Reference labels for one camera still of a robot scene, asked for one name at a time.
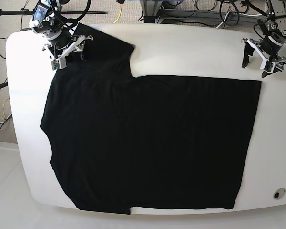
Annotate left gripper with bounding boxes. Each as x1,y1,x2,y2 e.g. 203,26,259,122
242,36,286,78

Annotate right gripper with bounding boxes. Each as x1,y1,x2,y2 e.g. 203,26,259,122
42,35,93,63

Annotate black T-shirt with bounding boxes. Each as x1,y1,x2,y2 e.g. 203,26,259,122
40,24,262,215

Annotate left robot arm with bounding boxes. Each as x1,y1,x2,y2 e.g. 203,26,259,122
241,0,286,78

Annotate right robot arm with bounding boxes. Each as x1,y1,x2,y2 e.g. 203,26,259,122
29,0,93,70

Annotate black tripod stand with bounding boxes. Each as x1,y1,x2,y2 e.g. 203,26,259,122
0,0,107,33

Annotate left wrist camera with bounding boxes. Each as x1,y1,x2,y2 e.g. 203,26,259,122
260,60,275,73

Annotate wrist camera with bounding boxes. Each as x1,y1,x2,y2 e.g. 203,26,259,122
51,57,67,71
260,60,275,73

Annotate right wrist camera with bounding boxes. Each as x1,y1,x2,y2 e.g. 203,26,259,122
51,57,67,71

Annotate white cable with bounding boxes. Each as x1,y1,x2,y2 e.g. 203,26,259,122
216,9,265,29

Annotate yellow floor cable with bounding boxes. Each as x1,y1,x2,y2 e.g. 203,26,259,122
113,3,123,24

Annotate grey metal base frame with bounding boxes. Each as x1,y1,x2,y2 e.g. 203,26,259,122
138,0,267,29

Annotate yellow cable left floor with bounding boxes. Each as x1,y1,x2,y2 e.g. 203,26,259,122
0,97,13,125

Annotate table cable grommet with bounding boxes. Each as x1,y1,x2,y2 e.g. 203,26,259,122
273,188,286,200

